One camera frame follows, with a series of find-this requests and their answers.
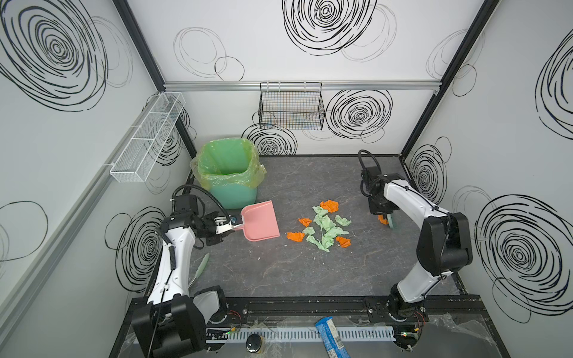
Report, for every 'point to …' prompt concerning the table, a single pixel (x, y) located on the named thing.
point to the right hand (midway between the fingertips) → (383, 211)
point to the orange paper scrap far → (330, 206)
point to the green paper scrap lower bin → (342, 221)
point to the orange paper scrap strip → (305, 221)
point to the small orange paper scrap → (344, 242)
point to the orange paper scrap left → (380, 218)
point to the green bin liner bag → (227, 160)
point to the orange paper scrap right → (297, 236)
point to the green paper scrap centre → (323, 219)
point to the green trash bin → (232, 196)
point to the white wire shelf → (136, 161)
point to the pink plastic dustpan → (259, 221)
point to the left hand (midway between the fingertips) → (227, 222)
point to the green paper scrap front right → (327, 239)
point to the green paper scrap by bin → (309, 230)
